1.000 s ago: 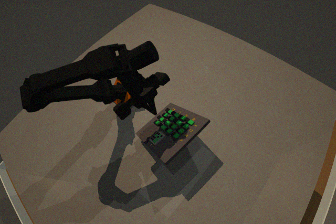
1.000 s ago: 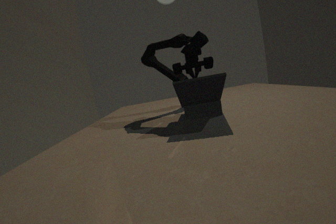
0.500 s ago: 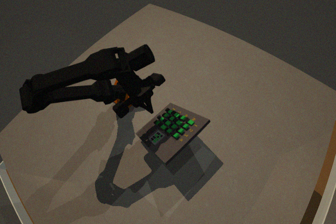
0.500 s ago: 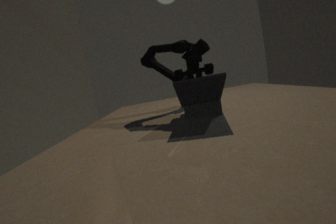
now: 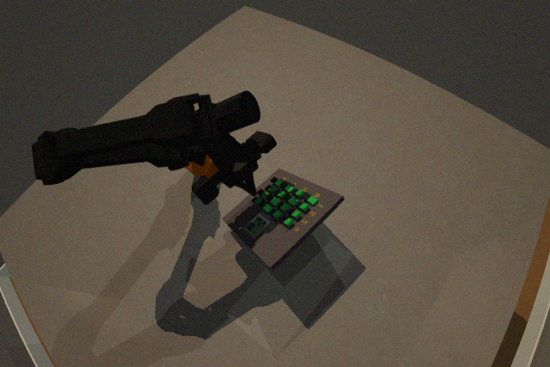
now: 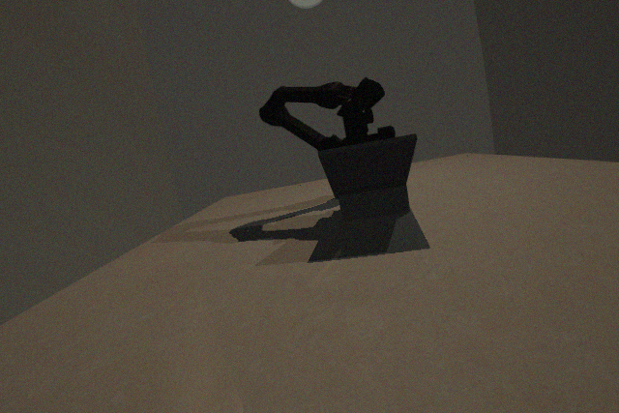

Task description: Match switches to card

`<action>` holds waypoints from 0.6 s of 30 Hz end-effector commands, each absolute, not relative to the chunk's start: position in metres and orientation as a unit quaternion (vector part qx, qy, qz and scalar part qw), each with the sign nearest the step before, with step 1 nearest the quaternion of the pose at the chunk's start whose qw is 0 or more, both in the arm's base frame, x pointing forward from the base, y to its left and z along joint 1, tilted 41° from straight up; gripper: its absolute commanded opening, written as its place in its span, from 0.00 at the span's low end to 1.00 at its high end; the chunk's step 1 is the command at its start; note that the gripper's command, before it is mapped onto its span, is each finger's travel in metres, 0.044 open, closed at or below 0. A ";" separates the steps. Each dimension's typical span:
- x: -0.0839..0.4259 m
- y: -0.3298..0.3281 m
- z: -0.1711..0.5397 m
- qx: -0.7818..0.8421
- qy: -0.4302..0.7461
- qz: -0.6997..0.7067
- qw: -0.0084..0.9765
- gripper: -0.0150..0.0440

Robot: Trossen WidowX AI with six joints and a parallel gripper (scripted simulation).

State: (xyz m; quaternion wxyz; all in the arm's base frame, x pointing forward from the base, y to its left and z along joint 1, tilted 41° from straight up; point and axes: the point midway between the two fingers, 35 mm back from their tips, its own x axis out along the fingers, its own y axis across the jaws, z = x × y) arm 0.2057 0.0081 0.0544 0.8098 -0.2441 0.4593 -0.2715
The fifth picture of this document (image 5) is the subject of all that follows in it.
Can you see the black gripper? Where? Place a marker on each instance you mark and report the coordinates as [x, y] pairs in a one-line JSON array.
[[206, 189]]

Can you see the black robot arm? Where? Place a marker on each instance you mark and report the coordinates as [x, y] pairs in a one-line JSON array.
[[171, 134]]

